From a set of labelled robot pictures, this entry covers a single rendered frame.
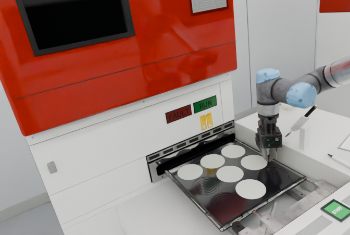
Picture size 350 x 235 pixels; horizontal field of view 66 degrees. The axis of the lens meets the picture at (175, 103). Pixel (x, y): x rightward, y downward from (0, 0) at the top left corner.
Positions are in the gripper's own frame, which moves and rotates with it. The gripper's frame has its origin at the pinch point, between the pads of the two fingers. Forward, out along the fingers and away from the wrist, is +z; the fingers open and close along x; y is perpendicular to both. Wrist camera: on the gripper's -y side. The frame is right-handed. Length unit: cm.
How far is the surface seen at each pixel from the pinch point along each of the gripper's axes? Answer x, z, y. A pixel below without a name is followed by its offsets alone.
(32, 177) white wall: -183, 63, -80
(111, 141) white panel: -56, -17, 11
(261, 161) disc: -2.7, 1.2, 0.5
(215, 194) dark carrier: -20.3, 1.4, 18.2
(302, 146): 11.2, -6.8, 3.9
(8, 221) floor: -202, 91, -59
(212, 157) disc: -21.4, 1.3, -3.9
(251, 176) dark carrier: -7.6, 1.3, 9.6
